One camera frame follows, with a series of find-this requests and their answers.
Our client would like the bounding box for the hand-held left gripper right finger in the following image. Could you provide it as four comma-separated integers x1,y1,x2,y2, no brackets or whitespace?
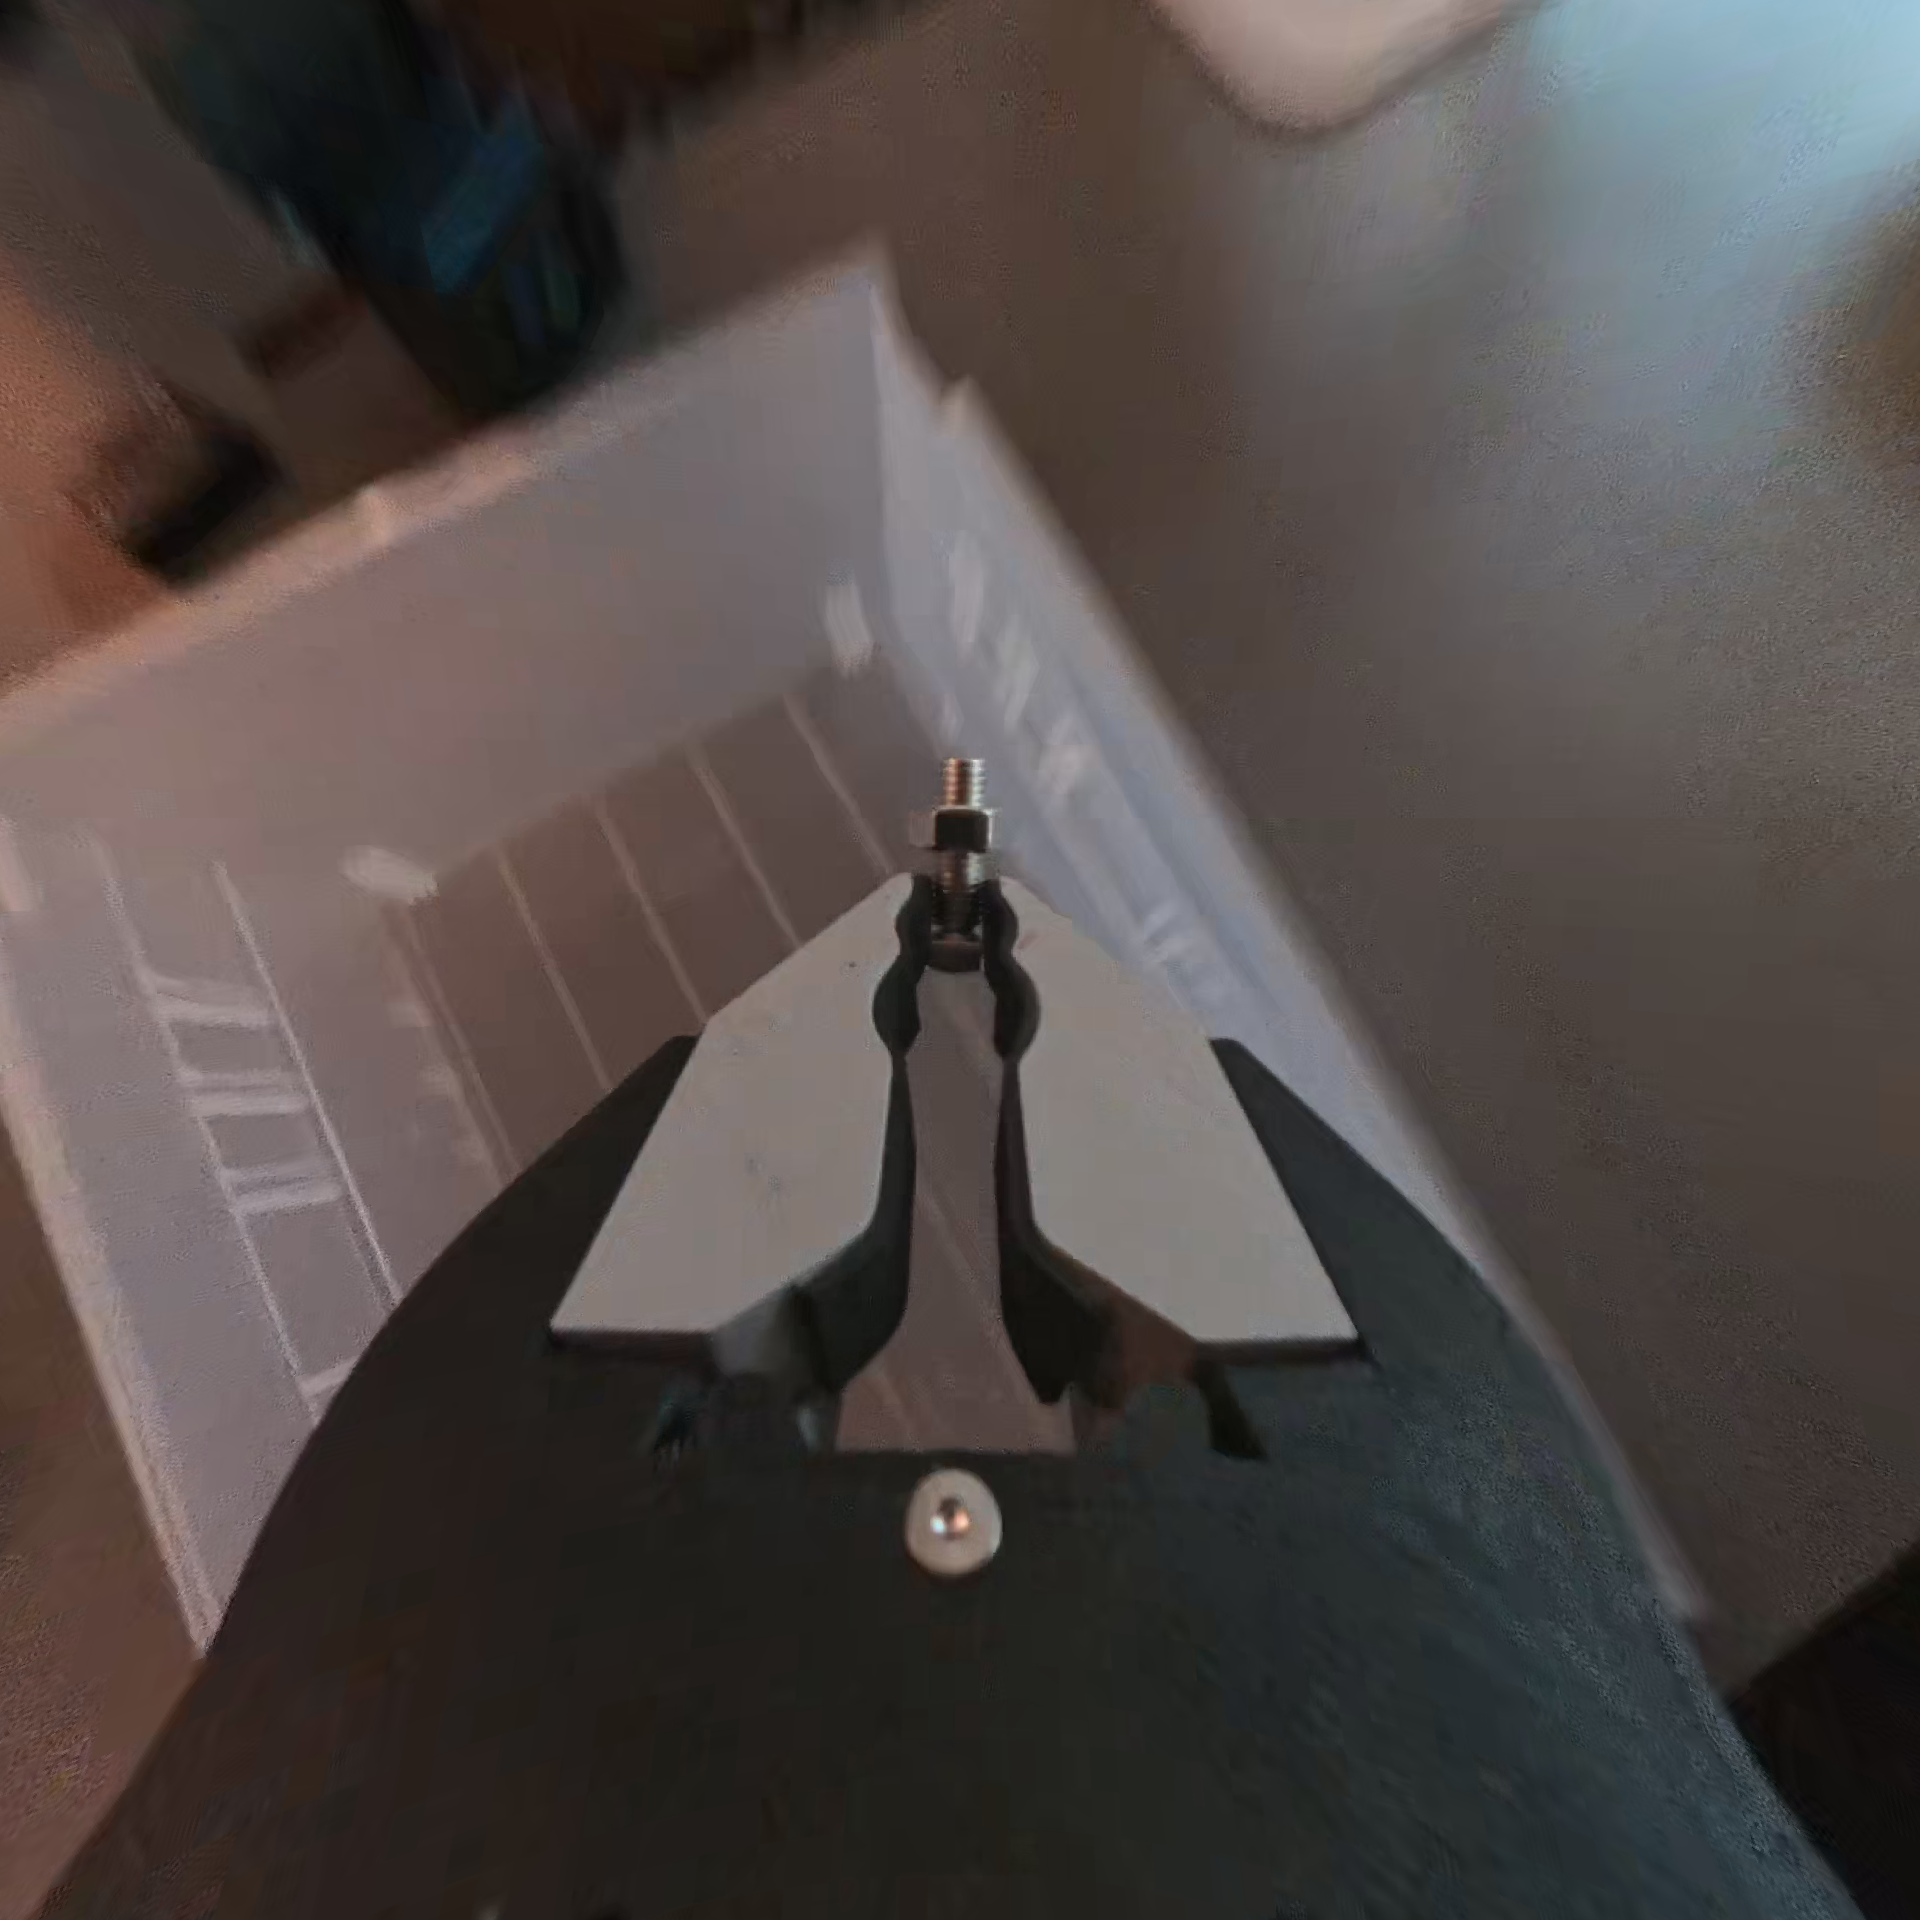
979,880,1362,1408

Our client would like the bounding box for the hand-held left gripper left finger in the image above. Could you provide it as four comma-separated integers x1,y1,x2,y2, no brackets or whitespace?
548,880,924,1401

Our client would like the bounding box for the steel bolt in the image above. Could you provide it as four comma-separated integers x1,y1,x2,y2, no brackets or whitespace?
919,755,994,973

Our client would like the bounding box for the clear plastic bin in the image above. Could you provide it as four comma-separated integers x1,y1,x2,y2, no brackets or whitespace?
0,248,1713,1653

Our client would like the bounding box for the small black adapter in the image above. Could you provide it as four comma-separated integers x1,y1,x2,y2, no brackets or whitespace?
67,383,295,588

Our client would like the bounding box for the black charging case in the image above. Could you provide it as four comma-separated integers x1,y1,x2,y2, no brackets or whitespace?
150,0,634,429

